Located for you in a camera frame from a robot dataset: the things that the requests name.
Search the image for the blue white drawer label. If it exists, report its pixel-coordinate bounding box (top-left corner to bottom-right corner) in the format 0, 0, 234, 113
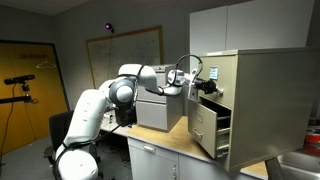
208, 65, 220, 82

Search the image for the wood framed whiteboard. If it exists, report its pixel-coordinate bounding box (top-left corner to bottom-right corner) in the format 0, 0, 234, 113
85, 25, 165, 90

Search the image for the beige filing cabinet drawer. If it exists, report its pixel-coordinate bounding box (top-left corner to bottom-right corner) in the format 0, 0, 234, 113
186, 97, 232, 161

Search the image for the dark table support strut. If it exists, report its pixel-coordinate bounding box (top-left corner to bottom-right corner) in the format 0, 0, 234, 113
264, 157, 285, 180

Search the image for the beige metal filing cabinet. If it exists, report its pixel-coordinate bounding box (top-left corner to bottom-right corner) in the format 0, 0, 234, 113
197, 46, 320, 174

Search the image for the black computer tower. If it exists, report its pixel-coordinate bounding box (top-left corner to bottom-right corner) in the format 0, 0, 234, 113
114, 104, 138, 128

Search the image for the grey base cabinet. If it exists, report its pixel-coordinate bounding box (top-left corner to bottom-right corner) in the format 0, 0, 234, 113
126, 136, 180, 180

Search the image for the grey small filing cabinet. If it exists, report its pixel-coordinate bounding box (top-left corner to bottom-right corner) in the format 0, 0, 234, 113
135, 63, 184, 133

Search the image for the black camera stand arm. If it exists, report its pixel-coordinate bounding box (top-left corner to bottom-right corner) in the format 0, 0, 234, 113
0, 83, 38, 105

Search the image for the black camera on stand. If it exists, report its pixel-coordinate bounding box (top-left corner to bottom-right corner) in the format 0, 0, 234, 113
3, 74, 36, 86

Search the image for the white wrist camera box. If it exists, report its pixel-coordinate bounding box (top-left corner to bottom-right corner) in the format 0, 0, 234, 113
187, 68, 199, 103

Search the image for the yellow wooden door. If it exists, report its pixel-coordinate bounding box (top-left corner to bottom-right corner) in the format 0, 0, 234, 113
0, 40, 70, 156

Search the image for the red tape roll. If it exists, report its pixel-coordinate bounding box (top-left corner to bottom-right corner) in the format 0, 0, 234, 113
304, 127, 320, 157

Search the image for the wall camera with purple light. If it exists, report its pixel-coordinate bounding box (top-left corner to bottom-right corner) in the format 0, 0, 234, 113
104, 22, 116, 35

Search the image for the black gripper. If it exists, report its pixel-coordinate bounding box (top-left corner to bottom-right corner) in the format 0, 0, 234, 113
194, 77, 218, 95

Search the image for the beige labelled cabinet drawer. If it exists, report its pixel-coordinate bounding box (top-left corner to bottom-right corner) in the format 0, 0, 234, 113
197, 54, 239, 111

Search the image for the steel sink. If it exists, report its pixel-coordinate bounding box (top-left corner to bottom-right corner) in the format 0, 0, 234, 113
275, 150, 320, 180

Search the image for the white coat hanger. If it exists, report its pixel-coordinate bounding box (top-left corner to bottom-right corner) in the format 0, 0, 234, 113
35, 57, 58, 70

